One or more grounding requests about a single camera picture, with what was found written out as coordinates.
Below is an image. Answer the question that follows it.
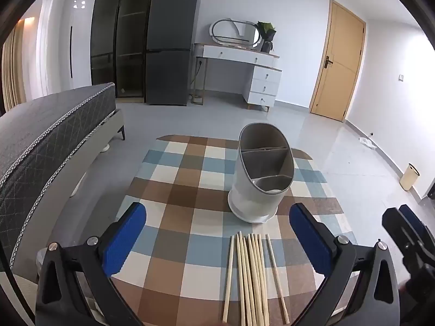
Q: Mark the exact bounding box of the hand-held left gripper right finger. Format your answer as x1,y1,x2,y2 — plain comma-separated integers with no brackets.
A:
289,203,400,326

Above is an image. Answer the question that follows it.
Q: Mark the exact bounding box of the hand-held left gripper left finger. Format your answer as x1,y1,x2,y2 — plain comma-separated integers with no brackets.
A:
36,202,147,326

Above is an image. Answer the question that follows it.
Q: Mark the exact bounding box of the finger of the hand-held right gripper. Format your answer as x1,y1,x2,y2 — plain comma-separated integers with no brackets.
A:
399,205,435,245
382,207,425,256

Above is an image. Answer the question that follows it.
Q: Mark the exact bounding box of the bunch of wooden chopsticks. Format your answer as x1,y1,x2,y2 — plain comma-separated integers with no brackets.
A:
222,231,290,326

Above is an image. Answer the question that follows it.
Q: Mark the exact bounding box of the grey white utensil holder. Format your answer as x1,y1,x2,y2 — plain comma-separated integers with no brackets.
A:
228,122,294,224

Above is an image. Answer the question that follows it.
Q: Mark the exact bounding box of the cream trash bin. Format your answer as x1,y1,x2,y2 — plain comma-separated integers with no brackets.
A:
399,163,420,191

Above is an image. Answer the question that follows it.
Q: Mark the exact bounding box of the checkered plaid cloth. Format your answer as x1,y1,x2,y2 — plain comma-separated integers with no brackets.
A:
48,135,357,326

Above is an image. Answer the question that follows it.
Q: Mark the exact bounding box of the clear plastic bag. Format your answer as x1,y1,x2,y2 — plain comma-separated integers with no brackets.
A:
36,247,48,272

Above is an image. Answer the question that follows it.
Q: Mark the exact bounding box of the dark grey quilted mattress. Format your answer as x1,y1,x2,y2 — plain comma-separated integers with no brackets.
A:
0,82,117,272

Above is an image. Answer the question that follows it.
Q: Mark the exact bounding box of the white vanity desk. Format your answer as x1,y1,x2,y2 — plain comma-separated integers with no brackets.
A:
193,42,282,112

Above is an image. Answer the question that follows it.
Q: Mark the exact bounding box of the tan wooden door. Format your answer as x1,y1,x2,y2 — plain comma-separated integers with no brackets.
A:
309,0,367,123

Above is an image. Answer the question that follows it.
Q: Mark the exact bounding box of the white wardrobe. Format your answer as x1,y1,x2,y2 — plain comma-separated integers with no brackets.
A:
34,0,102,99

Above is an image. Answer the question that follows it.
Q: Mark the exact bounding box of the dark glass cabinet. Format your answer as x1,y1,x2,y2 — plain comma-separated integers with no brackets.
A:
91,0,155,103

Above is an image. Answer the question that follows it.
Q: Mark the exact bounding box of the beige curtain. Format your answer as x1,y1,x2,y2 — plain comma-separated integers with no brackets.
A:
2,17,38,111

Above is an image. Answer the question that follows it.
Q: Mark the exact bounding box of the dark grey refrigerator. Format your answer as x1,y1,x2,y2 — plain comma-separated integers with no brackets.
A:
145,0,202,106

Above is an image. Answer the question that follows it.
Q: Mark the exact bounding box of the potted green plant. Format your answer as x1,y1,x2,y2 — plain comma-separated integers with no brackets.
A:
256,21,277,54

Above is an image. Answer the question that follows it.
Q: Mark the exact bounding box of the oval vanity mirror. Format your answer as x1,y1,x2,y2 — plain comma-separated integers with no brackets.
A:
210,18,262,49

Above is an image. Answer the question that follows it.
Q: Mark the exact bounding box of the grey bed frame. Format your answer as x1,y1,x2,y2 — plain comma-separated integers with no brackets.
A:
70,109,127,198

